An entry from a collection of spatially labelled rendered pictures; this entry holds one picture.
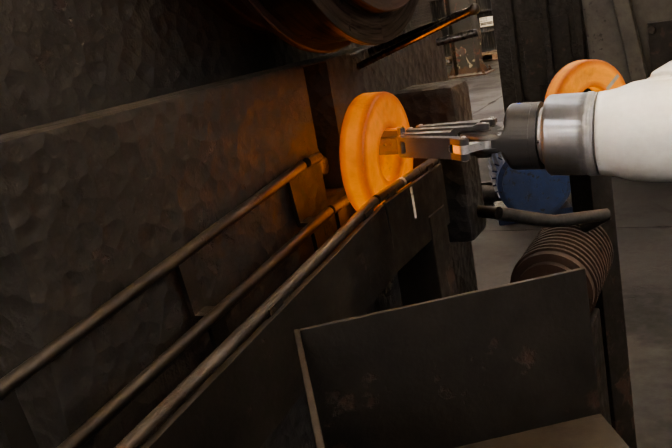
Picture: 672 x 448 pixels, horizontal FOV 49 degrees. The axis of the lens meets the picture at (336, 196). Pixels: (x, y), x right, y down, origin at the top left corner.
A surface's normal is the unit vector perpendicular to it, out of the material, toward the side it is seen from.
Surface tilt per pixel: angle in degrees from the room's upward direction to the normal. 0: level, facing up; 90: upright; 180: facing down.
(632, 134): 80
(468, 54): 90
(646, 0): 90
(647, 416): 0
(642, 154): 104
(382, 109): 93
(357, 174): 93
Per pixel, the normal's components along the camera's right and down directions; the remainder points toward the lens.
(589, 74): 0.37, 0.15
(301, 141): 0.87, -0.04
